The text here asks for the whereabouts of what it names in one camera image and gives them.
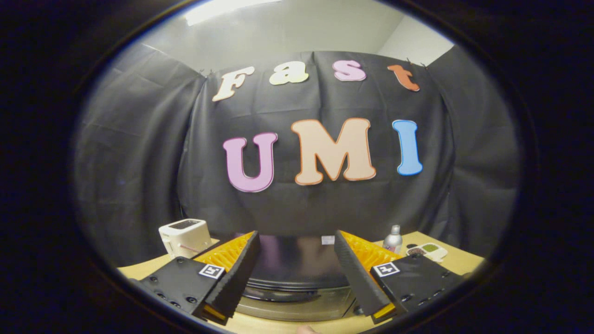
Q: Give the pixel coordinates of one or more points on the black backdrop cloth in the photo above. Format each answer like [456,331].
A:
[297,153]

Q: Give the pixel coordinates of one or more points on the white pop-up toaster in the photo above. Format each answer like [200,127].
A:
[184,237]

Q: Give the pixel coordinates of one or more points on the black toaster oven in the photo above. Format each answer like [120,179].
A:
[297,269]

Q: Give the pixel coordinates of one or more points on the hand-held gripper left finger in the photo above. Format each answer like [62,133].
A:
[236,278]

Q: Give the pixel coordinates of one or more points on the white divided condiment dish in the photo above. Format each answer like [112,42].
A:
[427,251]

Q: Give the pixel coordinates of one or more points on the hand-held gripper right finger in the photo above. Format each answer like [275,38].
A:
[355,278]

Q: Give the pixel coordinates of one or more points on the silver bottle with pink label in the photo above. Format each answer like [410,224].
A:
[393,240]

